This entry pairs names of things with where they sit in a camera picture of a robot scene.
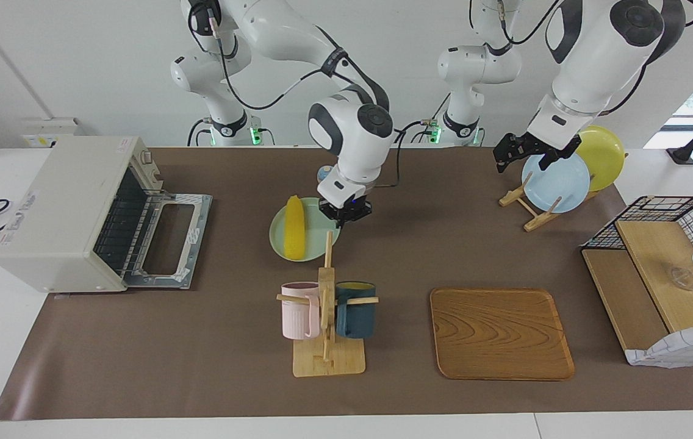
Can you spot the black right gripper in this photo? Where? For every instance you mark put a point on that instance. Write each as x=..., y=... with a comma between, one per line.
x=346, y=208

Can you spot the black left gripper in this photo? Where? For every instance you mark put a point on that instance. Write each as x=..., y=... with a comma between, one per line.
x=551, y=141

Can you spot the mint green plate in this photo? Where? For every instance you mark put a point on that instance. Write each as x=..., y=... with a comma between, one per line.
x=317, y=244

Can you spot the yellow corn cob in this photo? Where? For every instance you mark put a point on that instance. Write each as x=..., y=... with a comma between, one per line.
x=294, y=228

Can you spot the toaster oven glass door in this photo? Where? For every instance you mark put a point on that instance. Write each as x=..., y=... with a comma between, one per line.
x=197, y=213

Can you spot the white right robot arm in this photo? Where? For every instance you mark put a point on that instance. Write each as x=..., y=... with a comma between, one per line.
x=352, y=146

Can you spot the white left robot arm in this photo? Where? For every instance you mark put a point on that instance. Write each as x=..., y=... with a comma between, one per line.
x=596, y=61

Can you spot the oven control knob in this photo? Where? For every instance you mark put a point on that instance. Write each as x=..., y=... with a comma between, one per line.
x=146, y=157
x=156, y=177

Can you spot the cream toaster oven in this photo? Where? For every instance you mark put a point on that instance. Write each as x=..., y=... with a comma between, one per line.
x=66, y=201

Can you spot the light blue plate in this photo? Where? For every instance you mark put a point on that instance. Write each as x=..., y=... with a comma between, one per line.
x=557, y=186

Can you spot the wooden plate rack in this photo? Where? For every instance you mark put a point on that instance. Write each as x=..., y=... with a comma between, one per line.
x=538, y=221

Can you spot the yellow plate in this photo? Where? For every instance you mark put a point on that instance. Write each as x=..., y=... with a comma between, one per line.
x=606, y=155

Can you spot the dark blue mug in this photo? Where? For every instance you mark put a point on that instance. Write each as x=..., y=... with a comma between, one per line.
x=355, y=317

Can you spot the pink mug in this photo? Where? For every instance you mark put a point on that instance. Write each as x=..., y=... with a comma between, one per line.
x=298, y=314

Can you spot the wooden mug rack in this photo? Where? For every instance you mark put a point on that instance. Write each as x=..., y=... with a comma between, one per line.
x=328, y=363

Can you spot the light wooden shelf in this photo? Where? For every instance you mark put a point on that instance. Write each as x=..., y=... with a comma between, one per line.
x=657, y=268

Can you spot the brown wooden tray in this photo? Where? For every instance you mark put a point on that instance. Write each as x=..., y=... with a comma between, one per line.
x=499, y=335

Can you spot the brown table mat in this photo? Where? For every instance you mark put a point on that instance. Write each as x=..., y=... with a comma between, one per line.
x=200, y=341

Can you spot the small clear glass item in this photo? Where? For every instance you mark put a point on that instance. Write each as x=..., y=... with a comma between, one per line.
x=682, y=279

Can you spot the white checked cloth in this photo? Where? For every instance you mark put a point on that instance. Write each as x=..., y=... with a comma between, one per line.
x=688, y=347

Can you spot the white wall power outlet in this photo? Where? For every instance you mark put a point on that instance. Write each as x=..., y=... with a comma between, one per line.
x=47, y=131

